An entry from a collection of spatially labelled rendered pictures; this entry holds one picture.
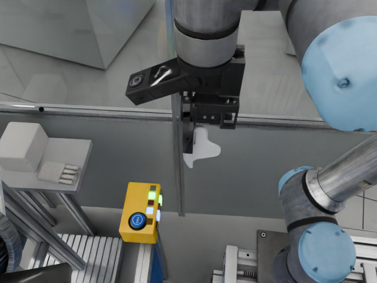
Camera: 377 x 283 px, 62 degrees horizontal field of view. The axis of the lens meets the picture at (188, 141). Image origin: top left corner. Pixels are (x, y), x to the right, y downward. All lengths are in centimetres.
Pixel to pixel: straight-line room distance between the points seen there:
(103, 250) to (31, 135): 91
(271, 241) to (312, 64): 77
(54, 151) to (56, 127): 11
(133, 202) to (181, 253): 109
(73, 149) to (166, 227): 92
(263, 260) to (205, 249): 110
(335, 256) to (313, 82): 56
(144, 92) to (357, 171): 46
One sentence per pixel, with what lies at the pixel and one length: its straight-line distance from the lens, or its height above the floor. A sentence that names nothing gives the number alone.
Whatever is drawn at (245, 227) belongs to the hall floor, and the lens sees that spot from 209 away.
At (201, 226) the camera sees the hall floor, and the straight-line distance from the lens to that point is 206.
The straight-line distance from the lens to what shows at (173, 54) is 101.
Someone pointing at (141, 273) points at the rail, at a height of 85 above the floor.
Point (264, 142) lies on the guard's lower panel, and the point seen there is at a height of 86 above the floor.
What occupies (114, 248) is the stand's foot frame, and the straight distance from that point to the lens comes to 198.
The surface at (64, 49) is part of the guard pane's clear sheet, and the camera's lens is 111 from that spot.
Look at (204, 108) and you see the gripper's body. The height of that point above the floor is 161.
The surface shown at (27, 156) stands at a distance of 130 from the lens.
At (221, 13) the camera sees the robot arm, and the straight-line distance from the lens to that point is 34.
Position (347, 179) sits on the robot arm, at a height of 136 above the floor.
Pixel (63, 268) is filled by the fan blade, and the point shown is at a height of 119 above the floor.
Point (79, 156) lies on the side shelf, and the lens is 135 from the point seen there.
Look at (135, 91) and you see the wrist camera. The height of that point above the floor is 162.
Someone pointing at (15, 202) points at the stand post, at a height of 93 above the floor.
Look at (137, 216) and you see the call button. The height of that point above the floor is 108.
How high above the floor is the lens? 193
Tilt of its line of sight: 55 degrees down
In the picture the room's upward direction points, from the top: straight up
